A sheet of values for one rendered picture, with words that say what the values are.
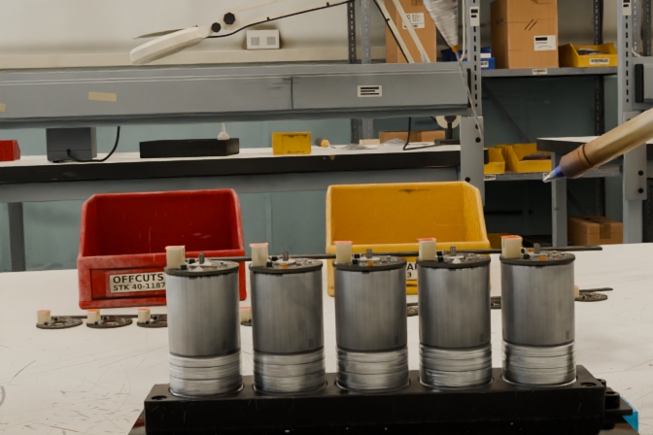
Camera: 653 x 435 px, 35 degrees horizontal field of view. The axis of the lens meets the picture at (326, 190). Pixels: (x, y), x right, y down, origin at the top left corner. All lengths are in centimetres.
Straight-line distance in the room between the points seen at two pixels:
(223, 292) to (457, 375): 8
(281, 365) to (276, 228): 442
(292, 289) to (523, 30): 421
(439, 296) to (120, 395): 15
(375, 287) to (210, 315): 5
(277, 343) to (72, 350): 20
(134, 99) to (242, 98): 27
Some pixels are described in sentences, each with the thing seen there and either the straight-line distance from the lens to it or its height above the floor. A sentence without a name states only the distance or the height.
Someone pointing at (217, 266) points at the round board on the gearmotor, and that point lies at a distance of 34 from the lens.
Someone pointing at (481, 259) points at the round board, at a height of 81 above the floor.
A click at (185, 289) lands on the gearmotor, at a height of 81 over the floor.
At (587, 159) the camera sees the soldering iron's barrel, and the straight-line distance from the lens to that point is 32.
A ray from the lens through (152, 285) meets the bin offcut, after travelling 62.
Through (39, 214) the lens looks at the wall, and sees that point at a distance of 481.
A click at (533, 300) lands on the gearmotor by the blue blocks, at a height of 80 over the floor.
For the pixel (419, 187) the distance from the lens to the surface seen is 73.
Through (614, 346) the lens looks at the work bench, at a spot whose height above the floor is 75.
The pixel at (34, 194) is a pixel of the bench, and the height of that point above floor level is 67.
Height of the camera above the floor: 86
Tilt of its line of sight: 4 degrees down
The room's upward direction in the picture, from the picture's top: 2 degrees counter-clockwise
